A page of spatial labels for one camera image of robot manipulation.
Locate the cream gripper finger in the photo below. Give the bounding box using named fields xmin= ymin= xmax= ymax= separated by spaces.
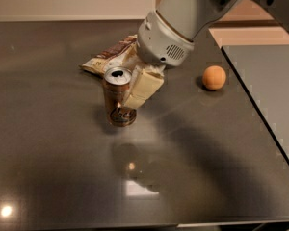
xmin=123 ymin=65 xmax=165 ymax=109
xmin=122 ymin=45 xmax=145 ymax=70

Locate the orange soda can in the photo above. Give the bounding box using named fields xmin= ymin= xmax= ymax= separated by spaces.
xmin=102 ymin=66 xmax=137 ymax=127

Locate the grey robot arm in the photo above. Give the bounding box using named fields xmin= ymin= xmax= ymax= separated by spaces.
xmin=136 ymin=0 xmax=289 ymax=67

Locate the brown white snack bag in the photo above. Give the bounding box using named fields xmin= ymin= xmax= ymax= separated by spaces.
xmin=80 ymin=35 xmax=137 ymax=77

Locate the orange ball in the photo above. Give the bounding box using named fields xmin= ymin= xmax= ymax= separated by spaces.
xmin=202 ymin=65 xmax=226 ymax=90

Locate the grey side table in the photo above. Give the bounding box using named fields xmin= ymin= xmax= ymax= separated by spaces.
xmin=222 ymin=45 xmax=289 ymax=165

